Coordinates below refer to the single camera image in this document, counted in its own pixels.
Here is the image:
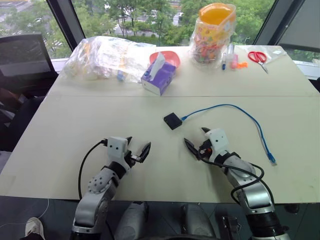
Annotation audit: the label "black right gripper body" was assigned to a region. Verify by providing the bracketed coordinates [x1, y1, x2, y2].
[198, 139, 214, 161]

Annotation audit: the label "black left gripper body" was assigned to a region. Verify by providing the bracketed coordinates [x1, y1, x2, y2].
[124, 149, 142, 168]

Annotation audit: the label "small black box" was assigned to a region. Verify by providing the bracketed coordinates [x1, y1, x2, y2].
[163, 112, 184, 131]

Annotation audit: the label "purple tissue box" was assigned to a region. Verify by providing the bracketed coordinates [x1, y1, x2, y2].
[140, 51, 177, 97]

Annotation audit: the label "pink plastic bowl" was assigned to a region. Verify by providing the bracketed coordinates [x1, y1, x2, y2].
[149, 50, 182, 69]

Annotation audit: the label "clear plastic bag of goods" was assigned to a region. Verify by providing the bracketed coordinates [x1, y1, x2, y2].
[60, 35, 158, 84]

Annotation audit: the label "small clear plastic bag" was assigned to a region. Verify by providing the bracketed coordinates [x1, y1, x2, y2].
[264, 46, 289, 61]

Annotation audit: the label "white sneaker shoe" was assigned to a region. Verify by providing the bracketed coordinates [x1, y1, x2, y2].
[24, 216, 46, 240]

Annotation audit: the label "black mesh office chair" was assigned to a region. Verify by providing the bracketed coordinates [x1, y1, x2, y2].
[0, 33, 59, 97]

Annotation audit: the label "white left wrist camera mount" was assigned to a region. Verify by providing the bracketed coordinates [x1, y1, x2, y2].
[106, 136, 132, 173]

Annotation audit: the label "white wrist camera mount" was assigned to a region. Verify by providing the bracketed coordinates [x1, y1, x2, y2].
[106, 136, 132, 173]
[204, 128, 230, 161]

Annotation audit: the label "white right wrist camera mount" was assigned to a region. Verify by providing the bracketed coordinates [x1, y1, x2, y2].
[204, 128, 230, 161]

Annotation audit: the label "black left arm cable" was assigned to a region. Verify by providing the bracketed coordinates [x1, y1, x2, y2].
[77, 139, 109, 201]

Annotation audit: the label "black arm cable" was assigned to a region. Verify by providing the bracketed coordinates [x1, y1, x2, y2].
[77, 139, 109, 201]
[201, 159, 266, 204]

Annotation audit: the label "blue cable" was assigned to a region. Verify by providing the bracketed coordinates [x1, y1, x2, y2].
[180, 103, 278, 167]

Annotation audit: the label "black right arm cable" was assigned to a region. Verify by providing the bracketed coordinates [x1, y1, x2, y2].
[201, 159, 266, 204]

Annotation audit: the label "black metal bracket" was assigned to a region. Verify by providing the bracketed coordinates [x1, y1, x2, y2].
[220, 215, 241, 236]

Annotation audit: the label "red handled scissors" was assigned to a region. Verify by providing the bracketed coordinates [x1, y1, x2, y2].
[247, 50, 269, 74]

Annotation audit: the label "thin white floor wire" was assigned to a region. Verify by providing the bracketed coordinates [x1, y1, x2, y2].
[36, 198, 51, 219]

